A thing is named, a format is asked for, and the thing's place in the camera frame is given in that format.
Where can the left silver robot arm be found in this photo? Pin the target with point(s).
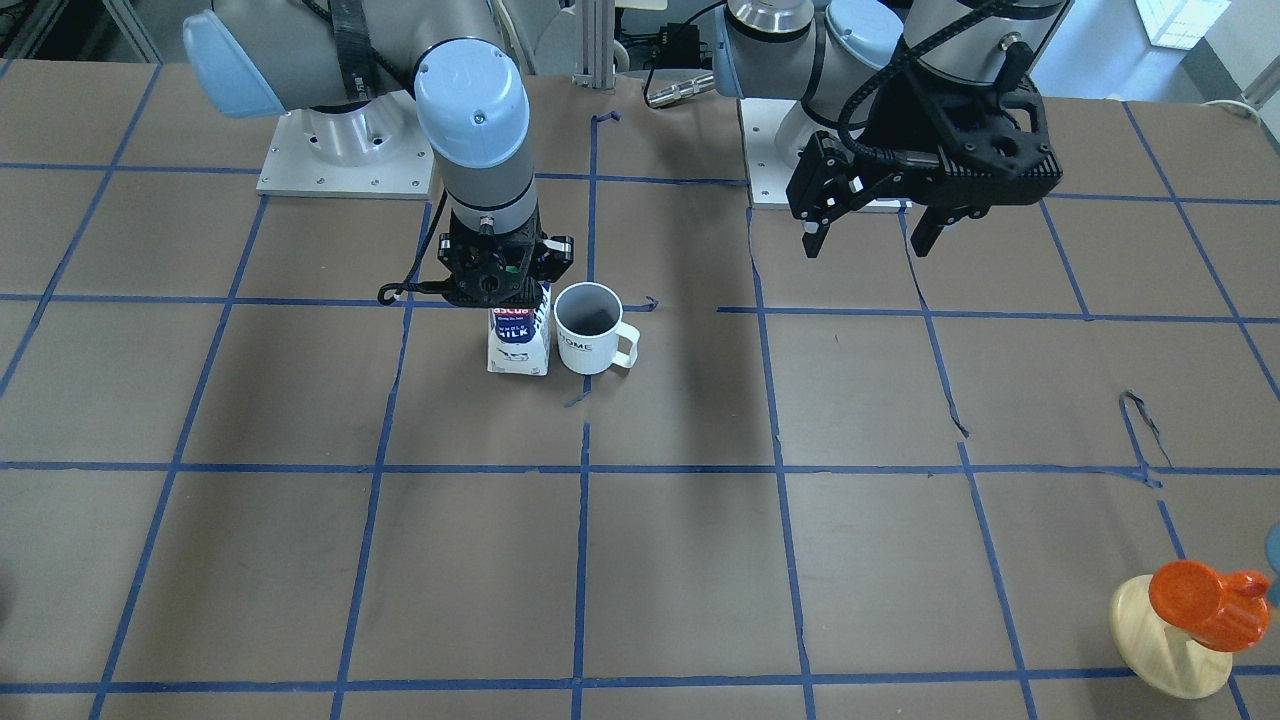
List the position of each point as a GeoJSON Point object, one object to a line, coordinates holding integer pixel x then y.
{"type": "Point", "coordinates": [833, 56]}

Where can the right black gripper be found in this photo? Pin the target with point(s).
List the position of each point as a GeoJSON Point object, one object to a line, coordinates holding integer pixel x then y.
{"type": "Point", "coordinates": [559, 250]}

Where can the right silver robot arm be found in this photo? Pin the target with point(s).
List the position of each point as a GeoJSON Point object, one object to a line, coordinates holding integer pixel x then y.
{"type": "Point", "coordinates": [261, 58]}

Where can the blue mug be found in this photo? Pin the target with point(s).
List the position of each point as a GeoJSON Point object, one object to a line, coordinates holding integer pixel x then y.
{"type": "Point", "coordinates": [1272, 554]}

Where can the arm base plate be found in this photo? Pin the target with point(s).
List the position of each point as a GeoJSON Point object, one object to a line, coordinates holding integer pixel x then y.
{"type": "Point", "coordinates": [377, 151]}
{"type": "Point", "coordinates": [774, 132]}

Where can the blue white milk carton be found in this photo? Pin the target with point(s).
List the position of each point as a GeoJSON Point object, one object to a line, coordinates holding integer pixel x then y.
{"type": "Point", "coordinates": [518, 340]}

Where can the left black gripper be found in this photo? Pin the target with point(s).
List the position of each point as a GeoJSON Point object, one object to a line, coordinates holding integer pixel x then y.
{"type": "Point", "coordinates": [903, 125]}

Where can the aluminium frame post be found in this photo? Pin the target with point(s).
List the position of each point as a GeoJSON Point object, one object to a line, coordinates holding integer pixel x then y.
{"type": "Point", "coordinates": [596, 67]}

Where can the white mug grey inside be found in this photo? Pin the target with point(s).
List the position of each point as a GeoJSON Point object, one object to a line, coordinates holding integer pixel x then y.
{"type": "Point", "coordinates": [591, 334]}

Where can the orange mug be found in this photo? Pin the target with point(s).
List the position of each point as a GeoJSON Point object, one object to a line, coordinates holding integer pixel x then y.
{"type": "Point", "coordinates": [1223, 612]}

